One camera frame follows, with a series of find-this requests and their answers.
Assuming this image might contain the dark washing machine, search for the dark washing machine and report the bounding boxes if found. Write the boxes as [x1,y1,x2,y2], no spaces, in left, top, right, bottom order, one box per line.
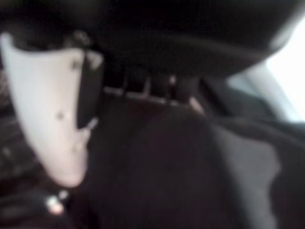
[0,23,305,229]

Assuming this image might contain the black garment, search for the black garment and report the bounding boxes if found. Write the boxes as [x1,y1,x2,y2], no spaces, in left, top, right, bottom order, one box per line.
[66,94,305,229]

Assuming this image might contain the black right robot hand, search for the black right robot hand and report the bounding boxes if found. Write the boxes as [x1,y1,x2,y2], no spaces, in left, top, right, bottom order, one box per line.
[0,0,305,188]

